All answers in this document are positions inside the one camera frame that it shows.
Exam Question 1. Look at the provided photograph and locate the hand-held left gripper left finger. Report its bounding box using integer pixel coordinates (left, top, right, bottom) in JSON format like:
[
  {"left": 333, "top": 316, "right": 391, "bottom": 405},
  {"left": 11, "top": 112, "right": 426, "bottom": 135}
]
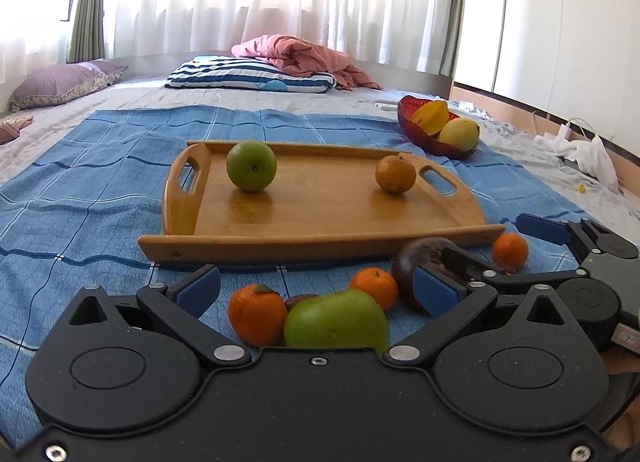
[{"left": 67, "top": 265, "right": 253, "bottom": 369}]

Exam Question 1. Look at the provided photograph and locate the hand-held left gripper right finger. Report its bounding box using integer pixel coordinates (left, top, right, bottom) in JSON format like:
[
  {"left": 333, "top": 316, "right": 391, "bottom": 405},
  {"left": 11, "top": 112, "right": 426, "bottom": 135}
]
[{"left": 382, "top": 265, "right": 576, "bottom": 368}]

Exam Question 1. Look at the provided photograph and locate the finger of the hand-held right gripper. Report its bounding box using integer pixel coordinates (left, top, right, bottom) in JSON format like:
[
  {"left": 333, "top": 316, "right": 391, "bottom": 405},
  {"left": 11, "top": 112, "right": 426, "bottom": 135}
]
[
  {"left": 515, "top": 212, "right": 609, "bottom": 262},
  {"left": 440, "top": 246, "right": 594, "bottom": 292}
]

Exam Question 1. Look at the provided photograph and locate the orange mandarin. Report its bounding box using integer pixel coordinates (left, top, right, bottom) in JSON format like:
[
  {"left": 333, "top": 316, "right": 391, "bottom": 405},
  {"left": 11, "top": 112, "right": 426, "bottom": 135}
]
[
  {"left": 349, "top": 267, "right": 399, "bottom": 312},
  {"left": 227, "top": 283, "right": 288, "bottom": 348},
  {"left": 492, "top": 233, "right": 530, "bottom": 273}
]

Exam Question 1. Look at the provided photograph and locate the dark purple tomato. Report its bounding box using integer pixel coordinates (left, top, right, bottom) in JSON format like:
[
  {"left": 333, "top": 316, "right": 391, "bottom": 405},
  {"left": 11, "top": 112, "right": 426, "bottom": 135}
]
[{"left": 391, "top": 237, "right": 468, "bottom": 313}]

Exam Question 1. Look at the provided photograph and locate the green mango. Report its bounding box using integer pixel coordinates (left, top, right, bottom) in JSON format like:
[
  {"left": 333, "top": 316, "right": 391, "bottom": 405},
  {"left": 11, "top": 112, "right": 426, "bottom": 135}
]
[{"left": 283, "top": 289, "right": 391, "bottom": 349}]

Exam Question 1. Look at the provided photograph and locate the yellow-orange round fruit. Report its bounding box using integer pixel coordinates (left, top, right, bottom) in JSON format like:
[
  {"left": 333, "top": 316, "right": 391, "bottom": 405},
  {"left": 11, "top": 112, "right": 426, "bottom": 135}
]
[{"left": 375, "top": 155, "right": 417, "bottom": 195}]

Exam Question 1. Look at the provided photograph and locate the wooden serving tray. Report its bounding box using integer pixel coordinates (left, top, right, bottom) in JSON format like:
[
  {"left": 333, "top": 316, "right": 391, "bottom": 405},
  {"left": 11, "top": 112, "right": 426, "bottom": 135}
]
[{"left": 137, "top": 141, "right": 507, "bottom": 263}]

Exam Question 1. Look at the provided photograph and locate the person's right forearm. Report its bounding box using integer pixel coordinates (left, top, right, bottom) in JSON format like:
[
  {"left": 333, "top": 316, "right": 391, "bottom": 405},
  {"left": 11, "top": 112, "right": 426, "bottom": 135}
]
[{"left": 602, "top": 347, "right": 640, "bottom": 378}]

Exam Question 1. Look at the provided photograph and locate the crumpled white cloth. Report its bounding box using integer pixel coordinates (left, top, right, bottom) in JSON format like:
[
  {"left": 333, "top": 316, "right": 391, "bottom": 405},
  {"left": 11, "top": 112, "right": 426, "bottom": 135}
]
[{"left": 532, "top": 132, "right": 621, "bottom": 193}]

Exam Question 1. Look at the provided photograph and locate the small purple plum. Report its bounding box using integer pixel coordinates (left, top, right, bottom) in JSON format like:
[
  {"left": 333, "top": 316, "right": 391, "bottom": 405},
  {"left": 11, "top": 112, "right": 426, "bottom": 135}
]
[{"left": 284, "top": 293, "right": 319, "bottom": 313}]

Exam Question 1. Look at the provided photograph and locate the yellow mango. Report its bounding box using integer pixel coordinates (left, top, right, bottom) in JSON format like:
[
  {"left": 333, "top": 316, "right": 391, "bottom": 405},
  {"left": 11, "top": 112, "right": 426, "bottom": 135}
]
[{"left": 437, "top": 118, "right": 481, "bottom": 152}]

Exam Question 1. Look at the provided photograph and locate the red ribbed bowl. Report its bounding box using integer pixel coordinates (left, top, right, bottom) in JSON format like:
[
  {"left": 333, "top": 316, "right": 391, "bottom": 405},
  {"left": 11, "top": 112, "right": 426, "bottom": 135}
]
[{"left": 397, "top": 95, "right": 481, "bottom": 160}]

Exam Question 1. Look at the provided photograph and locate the round green apple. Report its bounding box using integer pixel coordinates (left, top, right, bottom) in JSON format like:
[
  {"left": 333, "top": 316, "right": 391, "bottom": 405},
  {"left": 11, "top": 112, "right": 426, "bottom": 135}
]
[{"left": 226, "top": 140, "right": 277, "bottom": 192}]

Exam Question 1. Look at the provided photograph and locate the yellow starfruit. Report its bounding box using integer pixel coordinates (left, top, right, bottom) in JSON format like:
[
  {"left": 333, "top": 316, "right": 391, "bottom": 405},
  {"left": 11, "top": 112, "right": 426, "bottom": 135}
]
[{"left": 411, "top": 100, "right": 450, "bottom": 137}]

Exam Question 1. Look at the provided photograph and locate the blue checked blanket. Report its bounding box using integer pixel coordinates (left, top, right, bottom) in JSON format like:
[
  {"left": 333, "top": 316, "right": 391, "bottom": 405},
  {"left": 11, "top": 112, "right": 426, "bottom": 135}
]
[{"left": 0, "top": 105, "right": 601, "bottom": 448}]

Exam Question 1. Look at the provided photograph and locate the grey bed sheet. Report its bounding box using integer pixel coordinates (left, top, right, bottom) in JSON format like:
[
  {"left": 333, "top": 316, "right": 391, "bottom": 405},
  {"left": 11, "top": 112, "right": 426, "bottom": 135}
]
[{"left": 0, "top": 55, "right": 640, "bottom": 223}]

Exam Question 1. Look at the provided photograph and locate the white wardrobe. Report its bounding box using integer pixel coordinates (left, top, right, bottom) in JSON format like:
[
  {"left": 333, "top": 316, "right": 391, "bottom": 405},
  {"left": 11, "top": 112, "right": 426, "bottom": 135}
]
[{"left": 452, "top": 0, "right": 640, "bottom": 153}]

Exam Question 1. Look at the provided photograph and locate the blue white striped pillow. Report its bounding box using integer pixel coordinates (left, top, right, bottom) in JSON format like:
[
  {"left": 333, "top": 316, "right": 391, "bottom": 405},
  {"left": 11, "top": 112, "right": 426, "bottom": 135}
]
[{"left": 165, "top": 56, "right": 337, "bottom": 93}]

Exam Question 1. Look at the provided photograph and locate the green curtain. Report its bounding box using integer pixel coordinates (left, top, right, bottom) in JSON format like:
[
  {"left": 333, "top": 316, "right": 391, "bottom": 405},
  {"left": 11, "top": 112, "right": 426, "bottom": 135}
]
[
  {"left": 67, "top": 0, "right": 108, "bottom": 64},
  {"left": 440, "top": 0, "right": 468, "bottom": 78}
]

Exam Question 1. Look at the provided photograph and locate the pink garment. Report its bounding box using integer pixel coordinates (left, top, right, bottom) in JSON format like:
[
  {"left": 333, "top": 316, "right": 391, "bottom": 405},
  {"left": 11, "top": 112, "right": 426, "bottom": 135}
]
[{"left": 0, "top": 115, "right": 35, "bottom": 145}]

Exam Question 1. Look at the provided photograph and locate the purple pillow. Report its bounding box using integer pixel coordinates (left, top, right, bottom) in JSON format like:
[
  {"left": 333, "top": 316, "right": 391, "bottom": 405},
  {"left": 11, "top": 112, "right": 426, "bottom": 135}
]
[{"left": 8, "top": 61, "right": 129, "bottom": 112}]

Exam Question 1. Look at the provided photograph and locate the pink quilt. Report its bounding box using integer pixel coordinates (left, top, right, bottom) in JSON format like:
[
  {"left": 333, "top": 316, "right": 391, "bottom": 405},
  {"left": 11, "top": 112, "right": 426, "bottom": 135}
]
[{"left": 231, "top": 34, "right": 383, "bottom": 91}]

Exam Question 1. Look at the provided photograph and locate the white charger cable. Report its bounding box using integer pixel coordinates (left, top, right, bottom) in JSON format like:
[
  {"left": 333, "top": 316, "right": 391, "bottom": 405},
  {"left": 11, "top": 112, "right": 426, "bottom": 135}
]
[{"left": 555, "top": 117, "right": 596, "bottom": 141}]

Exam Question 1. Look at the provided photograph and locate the peach wooden bed frame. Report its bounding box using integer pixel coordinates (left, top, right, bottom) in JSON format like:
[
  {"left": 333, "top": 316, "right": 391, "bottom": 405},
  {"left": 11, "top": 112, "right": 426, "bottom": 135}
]
[{"left": 449, "top": 84, "right": 568, "bottom": 130}]

